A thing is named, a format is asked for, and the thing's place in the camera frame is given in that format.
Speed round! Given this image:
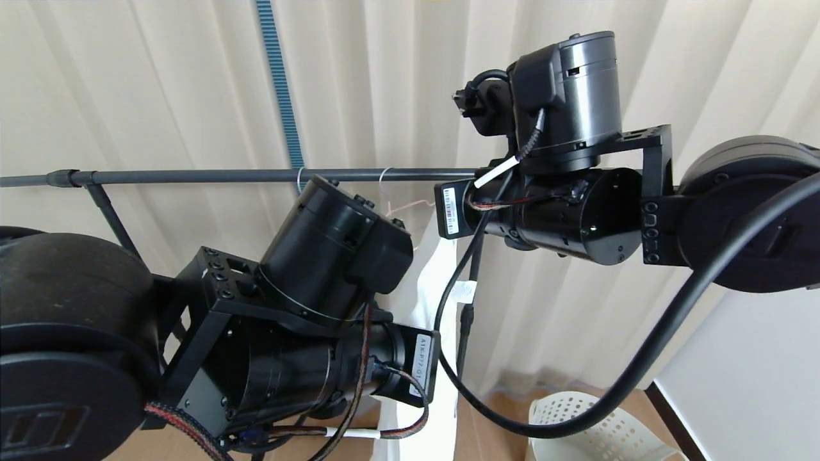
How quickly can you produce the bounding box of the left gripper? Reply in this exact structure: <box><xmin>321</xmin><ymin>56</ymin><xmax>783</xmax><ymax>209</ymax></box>
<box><xmin>227</xmin><ymin>321</ymin><xmax>443</xmax><ymax>428</ymax></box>

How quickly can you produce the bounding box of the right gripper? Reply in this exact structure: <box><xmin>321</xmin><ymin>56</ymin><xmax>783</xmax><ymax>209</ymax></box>
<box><xmin>436</xmin><ymin>168</ymin><xmax>644</xmax><ymax>266</ymax></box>

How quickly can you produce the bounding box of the white printed t-shirt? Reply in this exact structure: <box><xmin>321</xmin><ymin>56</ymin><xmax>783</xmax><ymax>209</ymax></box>
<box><xmin>372</xmin><ymin>236</ymin><xmax>479</xmax><ymax>461</ymax></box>

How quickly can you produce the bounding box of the white laundry basket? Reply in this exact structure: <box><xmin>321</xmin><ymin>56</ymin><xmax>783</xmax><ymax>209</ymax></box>
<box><xmin>527</xmin><ymin>391</ymin><xmax>690</xmax><ymax>461</ymax></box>

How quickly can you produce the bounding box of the black clothes rack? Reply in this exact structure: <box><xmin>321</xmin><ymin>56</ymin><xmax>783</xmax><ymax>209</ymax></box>
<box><xmin>0</xmin><ymin>167</ymin><xmax>489</xmax><ymax>385</ymax></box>

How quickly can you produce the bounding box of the beige curtain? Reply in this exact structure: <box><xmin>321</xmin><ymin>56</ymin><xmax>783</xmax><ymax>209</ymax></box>
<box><xmin>266</xmin><ymin>0</ymin><xmax>820</xmax><ymax>410</ymax></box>
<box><xmin>0</xmin><ymin>0</ymin><xmax>303</xmax><ymax>289</ymax></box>

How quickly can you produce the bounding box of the window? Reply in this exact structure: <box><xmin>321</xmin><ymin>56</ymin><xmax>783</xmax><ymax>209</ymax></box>
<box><xmin>255</xmin><ymin>0</ymin><xmax>306</xmax><ymax>171</ymax></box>

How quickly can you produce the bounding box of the black cable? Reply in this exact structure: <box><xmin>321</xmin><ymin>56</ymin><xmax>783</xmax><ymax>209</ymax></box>
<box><xmin>433</xmin><ymin>170</ymin><xmax>820</xmax><ymax>441</ymax></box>

